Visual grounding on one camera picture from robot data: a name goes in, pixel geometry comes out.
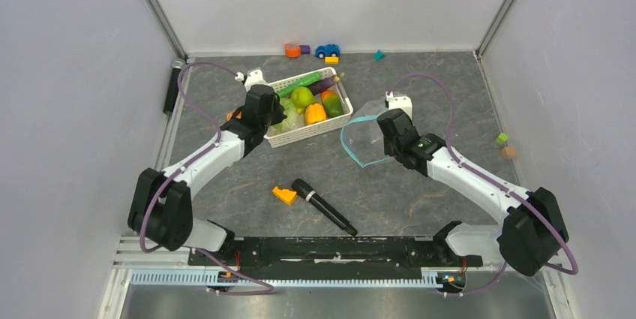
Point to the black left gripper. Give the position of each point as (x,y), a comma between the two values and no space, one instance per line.
(279,115)

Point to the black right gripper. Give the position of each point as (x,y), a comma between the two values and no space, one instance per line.
(387,148)

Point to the clear zip top bag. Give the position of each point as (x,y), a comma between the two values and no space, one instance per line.
(361,138)

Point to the green toy cabbage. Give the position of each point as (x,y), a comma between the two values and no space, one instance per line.
(292,121)

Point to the green toy pear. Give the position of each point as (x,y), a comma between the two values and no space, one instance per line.
(301,98)

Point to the orange toy bell pepper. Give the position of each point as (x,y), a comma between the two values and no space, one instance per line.
(315,113)

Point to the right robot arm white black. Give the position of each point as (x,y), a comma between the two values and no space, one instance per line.
(529,229)

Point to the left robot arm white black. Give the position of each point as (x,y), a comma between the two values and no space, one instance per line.
(161,209)

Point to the orange red round toy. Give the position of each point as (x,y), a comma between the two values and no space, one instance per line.
(231,116)

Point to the white plastic basket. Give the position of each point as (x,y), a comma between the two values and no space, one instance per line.
(302,131)

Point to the green toy cucumber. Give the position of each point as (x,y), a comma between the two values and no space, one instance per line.
(304,81)

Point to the red green toy mango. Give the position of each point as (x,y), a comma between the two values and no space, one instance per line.
(332,104)

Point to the orange tape roll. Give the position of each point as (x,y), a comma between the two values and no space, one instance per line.
(292,50)

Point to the orange wedge block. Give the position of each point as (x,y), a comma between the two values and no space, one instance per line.
(285,195)

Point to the black microphone on table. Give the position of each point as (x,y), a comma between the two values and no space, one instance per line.
(308,193)

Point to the purple toy eggplant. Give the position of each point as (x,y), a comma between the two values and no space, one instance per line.
(324,84)

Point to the teal triangular block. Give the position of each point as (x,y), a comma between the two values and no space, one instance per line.
(379,55)

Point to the blue toy car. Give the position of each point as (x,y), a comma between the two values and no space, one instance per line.
(328,50)

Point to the lime green cube block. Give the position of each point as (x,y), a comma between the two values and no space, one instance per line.
(502,138)

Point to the yellow lego brick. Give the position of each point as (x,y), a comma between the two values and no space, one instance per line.
(332,60)

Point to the tan wooden cube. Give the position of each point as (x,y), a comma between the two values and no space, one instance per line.
(509,152)

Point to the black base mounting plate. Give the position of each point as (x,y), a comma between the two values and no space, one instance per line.
(340,258)

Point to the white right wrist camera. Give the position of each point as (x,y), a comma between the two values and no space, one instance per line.
(394,100)

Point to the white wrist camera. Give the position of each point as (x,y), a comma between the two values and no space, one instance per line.
(394,100)
(254,77)

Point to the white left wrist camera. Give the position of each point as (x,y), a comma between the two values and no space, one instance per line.
(254,77)

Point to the black microphone on rail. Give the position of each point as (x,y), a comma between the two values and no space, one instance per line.
(172,90)

